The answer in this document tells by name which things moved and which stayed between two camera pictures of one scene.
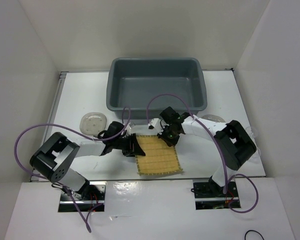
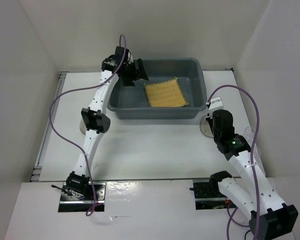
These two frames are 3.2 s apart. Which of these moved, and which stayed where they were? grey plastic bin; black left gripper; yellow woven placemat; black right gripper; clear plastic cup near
Moved: yellow woven placemat; black right gripper; black left gripper
Stayed: clear plastic cup near; grey plastic bin
